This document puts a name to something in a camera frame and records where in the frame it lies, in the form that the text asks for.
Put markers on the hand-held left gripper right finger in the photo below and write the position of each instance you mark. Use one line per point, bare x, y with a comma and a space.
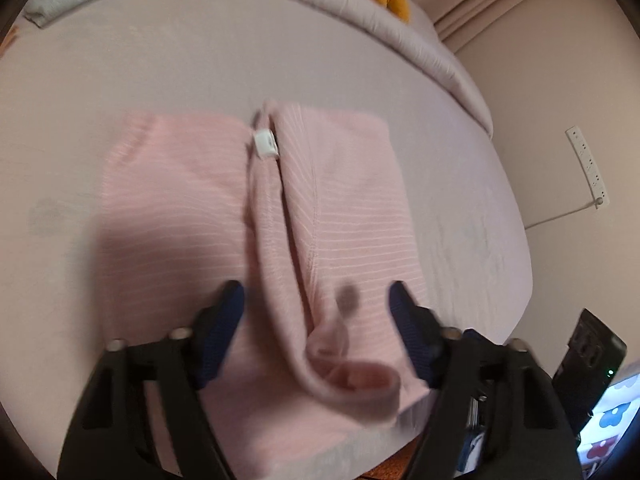
406, 320

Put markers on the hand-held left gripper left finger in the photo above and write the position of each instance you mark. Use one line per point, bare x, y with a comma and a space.
227, 315

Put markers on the pink striped top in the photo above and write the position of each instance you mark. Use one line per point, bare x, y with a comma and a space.
165, 210

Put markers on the floral printed cloth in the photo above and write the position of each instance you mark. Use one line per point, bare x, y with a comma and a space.
612, 425

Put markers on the white power strip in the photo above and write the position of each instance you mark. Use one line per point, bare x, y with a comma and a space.
587, 167

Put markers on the lavender bed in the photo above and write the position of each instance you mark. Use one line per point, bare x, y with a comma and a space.
200, 60

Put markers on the lavender duvet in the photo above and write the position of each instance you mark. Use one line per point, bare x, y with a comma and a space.
400, 40

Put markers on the pink curtain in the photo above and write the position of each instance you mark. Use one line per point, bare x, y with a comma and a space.
505, 0

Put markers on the orange printed folded garment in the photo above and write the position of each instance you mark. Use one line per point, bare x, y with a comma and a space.
11, 37

